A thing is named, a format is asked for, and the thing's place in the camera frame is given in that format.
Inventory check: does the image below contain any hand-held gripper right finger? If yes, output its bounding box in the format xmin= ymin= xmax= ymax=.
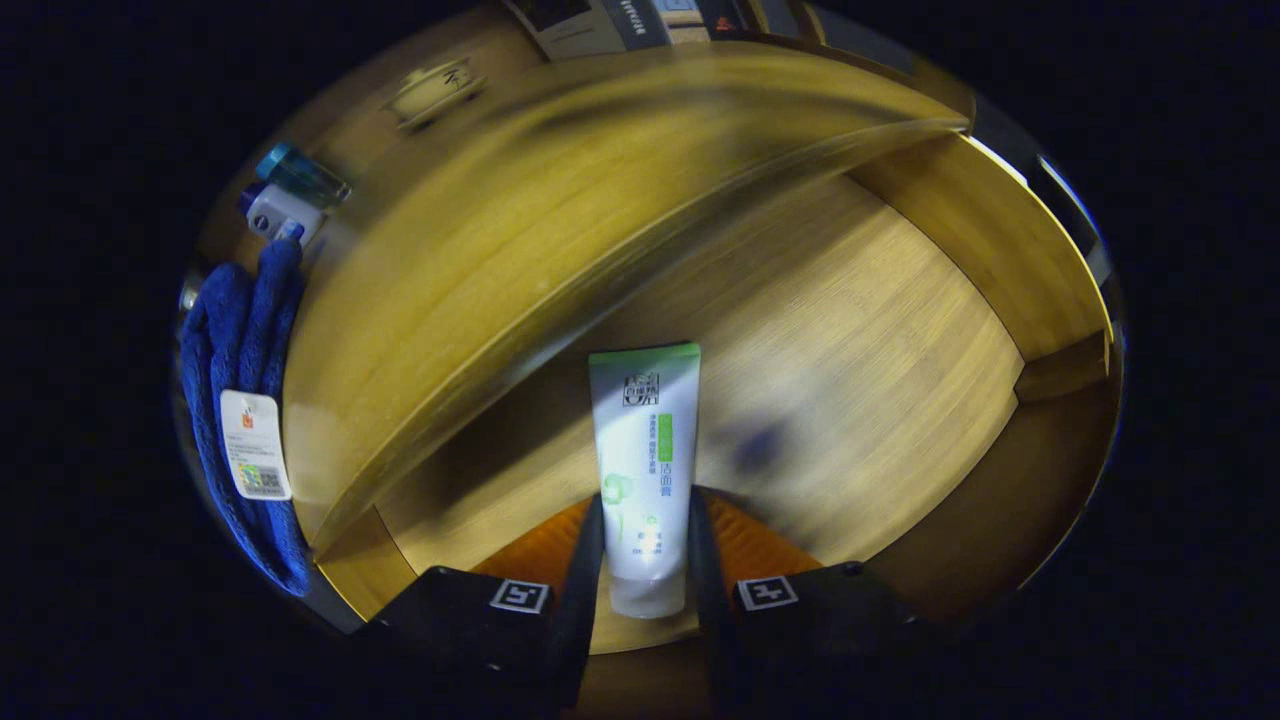
xmin=687 ymin=485 xmax=931 ymax=720

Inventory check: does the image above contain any black spine book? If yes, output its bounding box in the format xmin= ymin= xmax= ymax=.
xmin=695 ymin=0 xmax=761 ymax=41

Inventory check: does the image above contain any beige saucer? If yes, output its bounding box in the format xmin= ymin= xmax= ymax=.
xmin=380 ymin=72 xmax=491 ymax=133

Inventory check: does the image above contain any white spine book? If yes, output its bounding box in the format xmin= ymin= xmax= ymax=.
xmin=655 ymin=0 xmax=713 ymax=46

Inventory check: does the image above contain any teal bottle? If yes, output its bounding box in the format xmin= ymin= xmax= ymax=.
xmin=255 ymin=142 xmax=353 ymax=209

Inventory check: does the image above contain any white bottle blue cap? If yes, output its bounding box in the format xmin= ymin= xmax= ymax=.
xmin=238 ymin=182 xmax=327 ymax=246

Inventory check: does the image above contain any blue folded towel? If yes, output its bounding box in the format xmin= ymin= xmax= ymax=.
xmin=178 ymin=238 xmax=313 ymax=598

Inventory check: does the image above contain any wooden countertop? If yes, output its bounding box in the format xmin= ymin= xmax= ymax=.
xmin=195 ymin=5 xmax=976 ymax=551

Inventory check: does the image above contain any white facial cleanser tube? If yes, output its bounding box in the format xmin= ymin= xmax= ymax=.
xmin=588 ymin=342 xmax=702 ymax=621

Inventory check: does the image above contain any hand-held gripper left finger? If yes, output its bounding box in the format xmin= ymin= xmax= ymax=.
xmin=350 ymin=490 xmax=608 ymax=720

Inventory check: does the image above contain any wooden drawer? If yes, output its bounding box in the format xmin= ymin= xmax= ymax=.
xmin=310 ymin=130 xmax=1116 ymax=656

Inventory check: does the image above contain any beige lidded teacup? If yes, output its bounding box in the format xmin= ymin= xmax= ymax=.
xmin=385 ymin=58 xmax=488 ymax=126

